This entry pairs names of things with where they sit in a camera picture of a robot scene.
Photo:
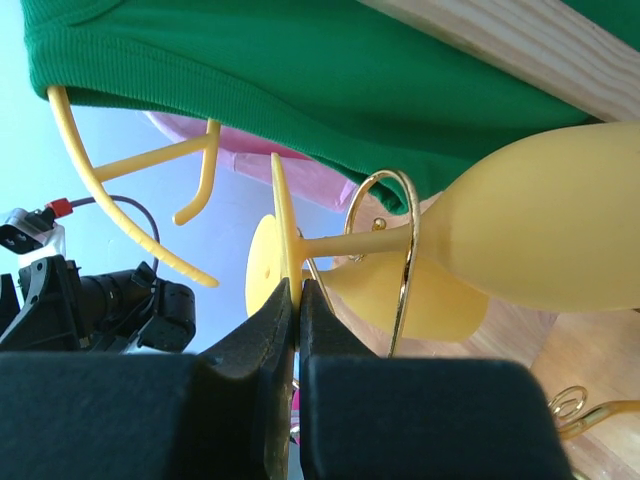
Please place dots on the wooden clothes stand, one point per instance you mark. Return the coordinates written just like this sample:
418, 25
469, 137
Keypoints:
546, 44

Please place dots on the yellow clothes hanger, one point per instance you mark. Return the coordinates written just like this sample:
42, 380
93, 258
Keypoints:
131, 172

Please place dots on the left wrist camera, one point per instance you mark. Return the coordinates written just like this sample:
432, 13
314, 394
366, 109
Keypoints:
37, 231

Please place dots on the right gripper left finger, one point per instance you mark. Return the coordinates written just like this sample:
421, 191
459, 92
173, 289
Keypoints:
222, 415

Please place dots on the green tank top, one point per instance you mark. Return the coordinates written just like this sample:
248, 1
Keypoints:
334, 80

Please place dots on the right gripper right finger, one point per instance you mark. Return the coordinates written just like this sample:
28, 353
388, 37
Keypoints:
367, 417

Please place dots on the gold wire glass rack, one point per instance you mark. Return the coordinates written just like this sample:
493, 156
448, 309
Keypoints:
530, 327

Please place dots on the pink cloth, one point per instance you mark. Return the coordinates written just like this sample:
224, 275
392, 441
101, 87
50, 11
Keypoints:
307, 179

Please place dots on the yellow goblet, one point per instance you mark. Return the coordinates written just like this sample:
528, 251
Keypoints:
440, 307
550, 222

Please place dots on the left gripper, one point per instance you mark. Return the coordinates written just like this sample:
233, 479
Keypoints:
51, 307

